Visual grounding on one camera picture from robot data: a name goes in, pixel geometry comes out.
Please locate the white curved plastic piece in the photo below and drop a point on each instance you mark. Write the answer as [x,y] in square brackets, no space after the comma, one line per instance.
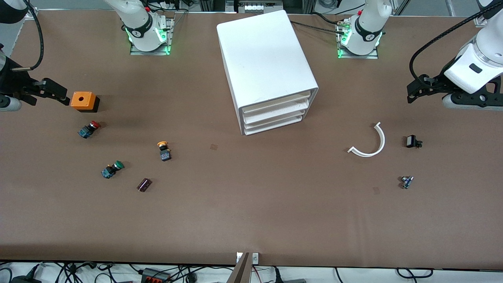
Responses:
[380,143]

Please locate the orange button box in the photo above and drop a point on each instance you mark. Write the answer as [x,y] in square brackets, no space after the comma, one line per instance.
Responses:
[81,100]

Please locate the red push button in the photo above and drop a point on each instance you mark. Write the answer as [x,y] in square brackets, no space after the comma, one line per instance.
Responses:
[89,129]

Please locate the yellow push button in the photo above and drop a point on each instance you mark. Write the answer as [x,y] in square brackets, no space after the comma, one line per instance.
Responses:
[164,152]

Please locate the brown wooden post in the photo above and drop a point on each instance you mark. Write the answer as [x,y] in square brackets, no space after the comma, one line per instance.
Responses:
[240,271]

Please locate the black orange power strip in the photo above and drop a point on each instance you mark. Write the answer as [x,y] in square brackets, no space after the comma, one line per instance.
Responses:
[155,276]

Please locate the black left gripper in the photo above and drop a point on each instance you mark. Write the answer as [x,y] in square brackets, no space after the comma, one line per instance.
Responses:
[438,83]

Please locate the white socket strip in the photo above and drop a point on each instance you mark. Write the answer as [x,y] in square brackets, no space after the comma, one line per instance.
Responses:
[259,7]

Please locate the small blue electronic component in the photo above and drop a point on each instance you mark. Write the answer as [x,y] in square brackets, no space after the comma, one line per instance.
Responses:
[406,182]

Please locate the white drawer cabinet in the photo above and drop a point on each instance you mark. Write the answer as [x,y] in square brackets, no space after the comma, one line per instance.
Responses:
[263,59]

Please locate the green push button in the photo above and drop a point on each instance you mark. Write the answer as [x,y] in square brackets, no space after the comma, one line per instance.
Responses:
[112,169]

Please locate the white plastic drawer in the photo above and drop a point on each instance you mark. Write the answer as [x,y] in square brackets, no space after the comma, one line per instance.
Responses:
[275,111]
[275,125]
[275,103]
[275,119]

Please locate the white metal bracket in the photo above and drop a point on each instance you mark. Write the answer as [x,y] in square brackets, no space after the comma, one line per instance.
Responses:
[255,258]

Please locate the black left camera bracket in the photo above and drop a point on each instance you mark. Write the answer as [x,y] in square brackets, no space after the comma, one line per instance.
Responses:
[481,98]

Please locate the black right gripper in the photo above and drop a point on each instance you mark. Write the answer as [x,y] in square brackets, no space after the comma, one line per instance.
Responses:
[12,83]

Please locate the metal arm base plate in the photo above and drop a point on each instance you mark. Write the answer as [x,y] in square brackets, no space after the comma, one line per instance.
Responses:
[375,55]
[169,35]

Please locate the black power adapter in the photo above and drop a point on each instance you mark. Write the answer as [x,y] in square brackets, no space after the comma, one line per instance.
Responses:
[25,280]

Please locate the dark maroon cylinder capacitor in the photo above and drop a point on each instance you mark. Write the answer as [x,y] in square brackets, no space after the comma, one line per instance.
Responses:
[144,184]

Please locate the small black switch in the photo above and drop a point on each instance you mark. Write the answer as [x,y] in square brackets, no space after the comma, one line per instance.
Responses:
[412,141]

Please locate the metal table corner bracket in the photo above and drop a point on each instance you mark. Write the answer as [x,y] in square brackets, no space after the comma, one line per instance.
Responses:
[480,21]
[32,13]

